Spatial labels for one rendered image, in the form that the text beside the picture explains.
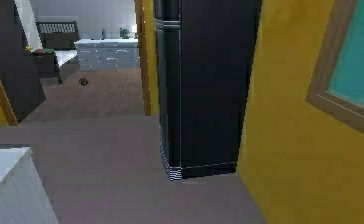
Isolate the black bedside table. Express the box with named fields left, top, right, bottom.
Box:
left=31, top=51, right=63, bottom=85

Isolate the grey chest of drawers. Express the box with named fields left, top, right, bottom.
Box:
left=74, top=38, right=141, bottom=72

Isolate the white cabinet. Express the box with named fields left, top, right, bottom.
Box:
left=0, top=146, right=60, bottom=224

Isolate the wood framed window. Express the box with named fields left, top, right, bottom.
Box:
left=305, top=0, right=364, bottom=139

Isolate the tall black cupboard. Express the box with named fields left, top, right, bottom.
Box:
left=152, top=0, right=263, bottom=182

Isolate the red and green item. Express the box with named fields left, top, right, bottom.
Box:
left=33, top=48, right=55, bottom=56

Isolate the black bed with white sheet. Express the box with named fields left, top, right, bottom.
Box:
left=36, top=20, right=81, bottom=80

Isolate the dark brown room door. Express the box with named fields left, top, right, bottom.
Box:
left=0, top=0, right=47, bottom=124

